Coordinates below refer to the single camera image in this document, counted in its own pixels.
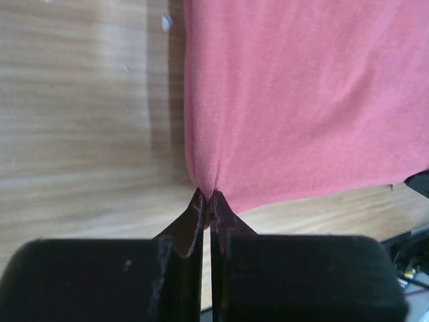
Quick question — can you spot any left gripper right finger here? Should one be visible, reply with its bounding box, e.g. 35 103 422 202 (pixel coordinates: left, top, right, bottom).
209 191 408 321

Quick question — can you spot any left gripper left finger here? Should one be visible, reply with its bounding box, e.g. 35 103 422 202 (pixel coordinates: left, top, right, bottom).
1 191 205 321

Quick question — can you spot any dusty pink t shirt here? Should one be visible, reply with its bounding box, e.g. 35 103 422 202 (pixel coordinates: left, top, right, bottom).
184 1 428 212

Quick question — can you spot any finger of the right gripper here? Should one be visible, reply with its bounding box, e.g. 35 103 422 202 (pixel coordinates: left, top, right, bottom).
404 170 429 198

